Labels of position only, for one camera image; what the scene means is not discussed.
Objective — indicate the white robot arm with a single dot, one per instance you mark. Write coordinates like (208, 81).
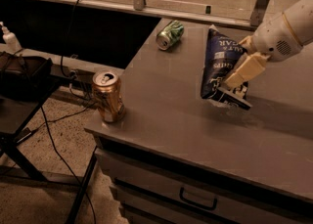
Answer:
(300, 16)

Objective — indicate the orange soda can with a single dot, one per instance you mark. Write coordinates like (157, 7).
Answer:
(106, 92)

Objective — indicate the metal railing post right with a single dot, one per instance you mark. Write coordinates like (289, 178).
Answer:
(258, 12)

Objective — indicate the white spray bottle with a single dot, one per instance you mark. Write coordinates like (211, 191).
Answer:
(10, 39)

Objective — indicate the green soda can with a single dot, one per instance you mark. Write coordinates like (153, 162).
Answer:
(170, 35)

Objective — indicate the blue Kettle chip bag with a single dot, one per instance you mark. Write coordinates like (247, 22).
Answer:
(221, 55)

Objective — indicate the black side table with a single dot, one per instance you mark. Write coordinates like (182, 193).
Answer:
(12, 124)

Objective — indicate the grey drawer cabinet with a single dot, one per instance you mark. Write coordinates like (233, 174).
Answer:
(154, 189)

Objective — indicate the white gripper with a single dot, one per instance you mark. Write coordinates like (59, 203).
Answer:
(274, 41)

